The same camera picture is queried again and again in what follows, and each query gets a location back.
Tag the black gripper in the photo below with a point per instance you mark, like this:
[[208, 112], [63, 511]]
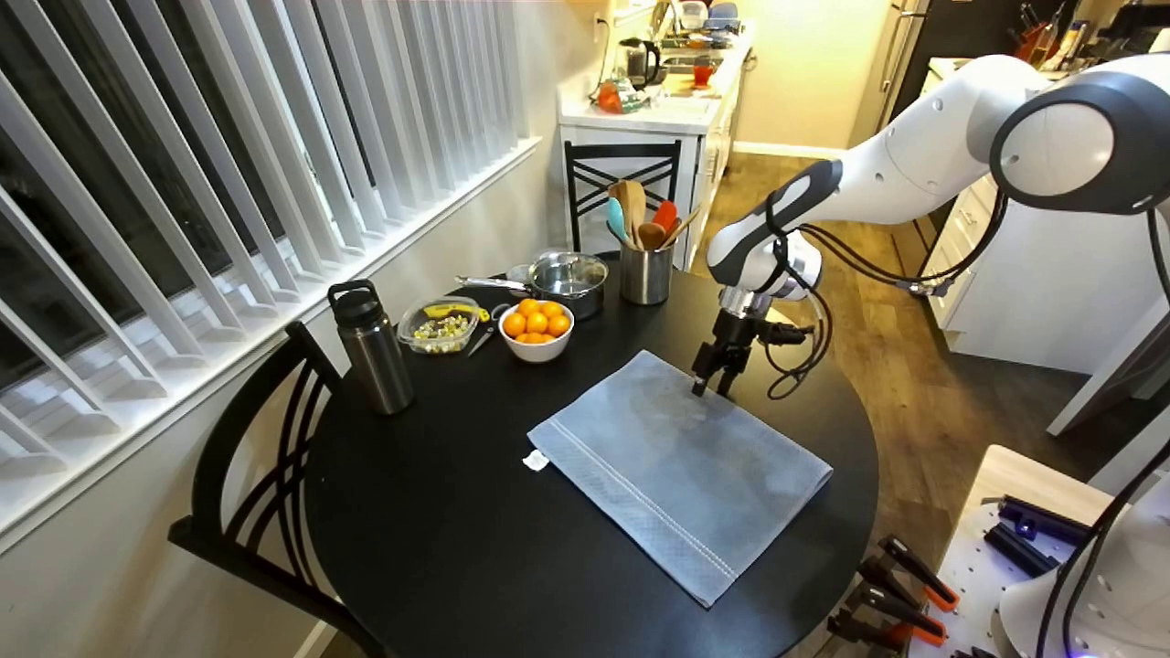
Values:
[[737, 325]]

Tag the light blue towel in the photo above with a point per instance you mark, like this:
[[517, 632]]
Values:
[[696, 481]]

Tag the black electric kettle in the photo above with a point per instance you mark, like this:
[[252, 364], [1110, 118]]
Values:
[[641, 62]]

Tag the white bowl of oranges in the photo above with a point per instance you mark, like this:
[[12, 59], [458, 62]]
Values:
[[535, 329]]

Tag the black orange clamp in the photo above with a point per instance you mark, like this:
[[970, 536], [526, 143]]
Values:
[[938, 589]]

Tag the red cup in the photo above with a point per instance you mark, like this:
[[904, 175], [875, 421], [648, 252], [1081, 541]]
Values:
[[703, 70]]

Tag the black metal chair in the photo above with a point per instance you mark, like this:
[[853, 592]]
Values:
[[249, 488]]

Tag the bowl of green food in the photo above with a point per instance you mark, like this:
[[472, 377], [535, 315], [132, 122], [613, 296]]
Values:
[[442, 325]]

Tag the dark steel water bottle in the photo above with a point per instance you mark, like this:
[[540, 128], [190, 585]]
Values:
[[369, 345]]

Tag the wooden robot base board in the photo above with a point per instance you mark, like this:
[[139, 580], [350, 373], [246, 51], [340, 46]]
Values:
[[990, 552]]

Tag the teal silicone spatula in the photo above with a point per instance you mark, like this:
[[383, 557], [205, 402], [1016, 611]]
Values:
[[617, 221]]

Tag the wooden spatula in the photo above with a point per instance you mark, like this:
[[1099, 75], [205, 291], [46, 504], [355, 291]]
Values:
[[635, 204]]

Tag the white vertical window blinds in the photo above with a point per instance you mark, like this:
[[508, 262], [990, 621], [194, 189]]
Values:
[[182, 169]]

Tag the steel pot with lid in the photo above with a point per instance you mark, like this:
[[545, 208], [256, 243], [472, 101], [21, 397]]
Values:
[[554, 276]]

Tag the steel utensil holder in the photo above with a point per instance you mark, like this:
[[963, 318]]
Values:
[[643, 276]]

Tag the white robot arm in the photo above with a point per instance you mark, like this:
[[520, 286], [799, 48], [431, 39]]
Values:
[[1096, 139]]

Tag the white towel tag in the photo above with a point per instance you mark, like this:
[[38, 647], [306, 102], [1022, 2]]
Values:
[[535, 463]]

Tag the white kitchen counter cabinet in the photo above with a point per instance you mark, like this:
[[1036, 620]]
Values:
[[696, 118]]

